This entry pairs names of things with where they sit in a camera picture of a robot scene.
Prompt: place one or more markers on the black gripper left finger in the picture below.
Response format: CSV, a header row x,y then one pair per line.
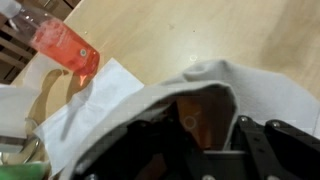
x,y
156,150

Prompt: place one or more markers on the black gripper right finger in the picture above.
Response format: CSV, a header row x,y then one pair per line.
x,y
266,146

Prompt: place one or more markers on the white canvas tote bag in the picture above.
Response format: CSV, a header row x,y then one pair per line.
x,y
266,90

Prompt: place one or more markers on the green cotton balls bag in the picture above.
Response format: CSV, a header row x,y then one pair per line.
x,y
23,171

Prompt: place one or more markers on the white paper sheet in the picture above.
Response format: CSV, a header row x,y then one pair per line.
x,y
93,103

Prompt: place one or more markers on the orange spray bottle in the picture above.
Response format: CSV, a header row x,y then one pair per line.
x,y
63,46

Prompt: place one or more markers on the wooden slat-back chair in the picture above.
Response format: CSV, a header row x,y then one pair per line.
x,y
13,53

